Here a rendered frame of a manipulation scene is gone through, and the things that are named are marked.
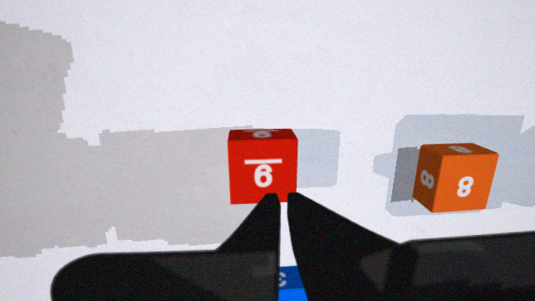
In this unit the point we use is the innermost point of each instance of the orange block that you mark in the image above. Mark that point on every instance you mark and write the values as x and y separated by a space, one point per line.
454 177

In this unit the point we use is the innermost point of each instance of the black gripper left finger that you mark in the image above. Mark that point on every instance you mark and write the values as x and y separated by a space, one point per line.
245 267

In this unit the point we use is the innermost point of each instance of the blue block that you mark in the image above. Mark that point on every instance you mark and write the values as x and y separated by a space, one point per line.
290 285

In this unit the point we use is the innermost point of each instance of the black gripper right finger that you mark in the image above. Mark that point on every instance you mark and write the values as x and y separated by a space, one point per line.
340 260

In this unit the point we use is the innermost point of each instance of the red block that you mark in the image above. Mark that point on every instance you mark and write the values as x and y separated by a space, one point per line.
262 161

